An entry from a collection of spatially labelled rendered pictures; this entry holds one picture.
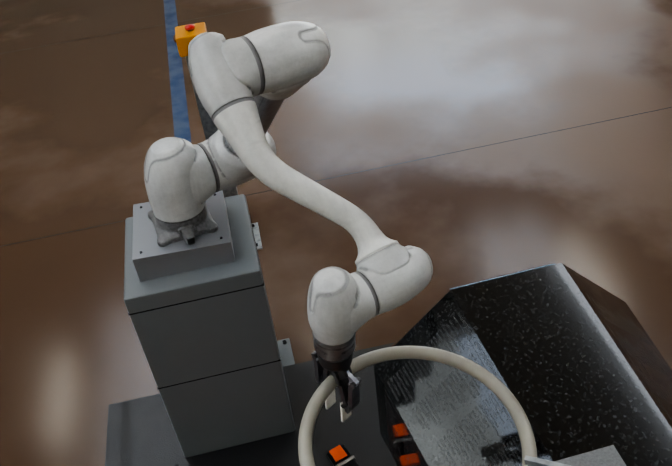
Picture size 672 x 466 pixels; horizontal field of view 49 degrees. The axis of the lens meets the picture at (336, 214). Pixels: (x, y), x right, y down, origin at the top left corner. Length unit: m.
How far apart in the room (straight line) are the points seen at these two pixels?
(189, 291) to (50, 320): 1.38
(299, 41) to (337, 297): 0.57
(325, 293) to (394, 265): 0.17
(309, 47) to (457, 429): 0.98
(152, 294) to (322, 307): 0.84
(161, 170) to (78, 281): 1.60
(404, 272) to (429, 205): 2.10
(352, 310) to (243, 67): 0.56
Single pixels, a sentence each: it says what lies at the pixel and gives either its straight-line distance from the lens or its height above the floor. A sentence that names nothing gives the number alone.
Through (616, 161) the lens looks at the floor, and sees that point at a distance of 3.98.
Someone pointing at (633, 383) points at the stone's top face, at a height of 0.80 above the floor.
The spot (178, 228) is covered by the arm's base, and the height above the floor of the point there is 0.92.
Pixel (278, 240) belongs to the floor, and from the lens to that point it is 3.49.
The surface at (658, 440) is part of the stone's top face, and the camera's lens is 1.78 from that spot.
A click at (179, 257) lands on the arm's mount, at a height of 0.86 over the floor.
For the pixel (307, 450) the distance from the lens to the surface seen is 1.56.
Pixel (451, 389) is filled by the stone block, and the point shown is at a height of 0.71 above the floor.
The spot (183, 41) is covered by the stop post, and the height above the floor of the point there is 1.06.
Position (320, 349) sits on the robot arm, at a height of 1.06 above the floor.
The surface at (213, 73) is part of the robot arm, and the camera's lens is 1.57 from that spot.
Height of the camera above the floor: 2.22
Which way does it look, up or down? 38 degrees down
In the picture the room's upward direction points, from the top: 7 degrees counter-clockwise
